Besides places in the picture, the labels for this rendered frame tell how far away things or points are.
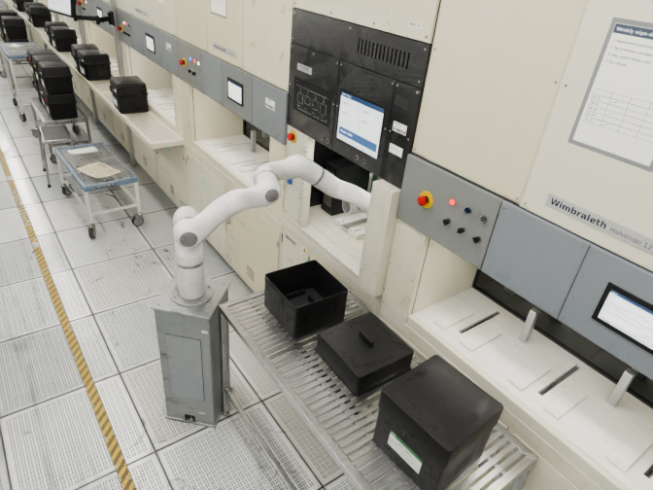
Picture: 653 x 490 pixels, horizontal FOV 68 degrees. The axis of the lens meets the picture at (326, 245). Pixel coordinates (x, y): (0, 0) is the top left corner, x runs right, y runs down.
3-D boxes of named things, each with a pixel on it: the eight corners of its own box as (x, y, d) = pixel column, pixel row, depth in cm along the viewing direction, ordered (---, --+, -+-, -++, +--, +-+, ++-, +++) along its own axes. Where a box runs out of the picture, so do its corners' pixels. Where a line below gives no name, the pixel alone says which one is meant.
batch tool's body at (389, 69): (270, 329, 322) (283, 7, 220) (376, 287, 373) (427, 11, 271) (351, 423, 264) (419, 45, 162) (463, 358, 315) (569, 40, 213)
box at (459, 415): (368, 438, 168) (379, 389, 155) (422, 401, 184) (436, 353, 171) (431, 503, 150) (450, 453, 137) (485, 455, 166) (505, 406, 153)
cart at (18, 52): (12, 104, 656) (-5, 40, 613) (50, 101, 681) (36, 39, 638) (21, 122, 602) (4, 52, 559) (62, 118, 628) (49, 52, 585)
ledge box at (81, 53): (78, 74, 517) (73, 49, 503) (105, 73, 532) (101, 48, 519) (85, 81, 497) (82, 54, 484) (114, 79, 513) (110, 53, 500)
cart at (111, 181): (59, 194, 454) (48, 145, 428) (116, 184, 483) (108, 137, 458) (90, 241, 391) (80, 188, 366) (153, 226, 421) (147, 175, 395)
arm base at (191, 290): (163, 302, 219) (160, 269, 210) (181, 279, 235) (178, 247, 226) (203, 310, 218) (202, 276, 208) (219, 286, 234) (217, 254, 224)
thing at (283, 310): (312, 287, 239) (315, 259, 230) (345, 320, 220) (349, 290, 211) (262, 303, 225) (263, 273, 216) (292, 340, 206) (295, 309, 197)
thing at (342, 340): (313, 349, 202) (316, 326, 196) (367, 327, 218) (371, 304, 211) (356, 398, 183) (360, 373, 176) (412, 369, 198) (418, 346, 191)
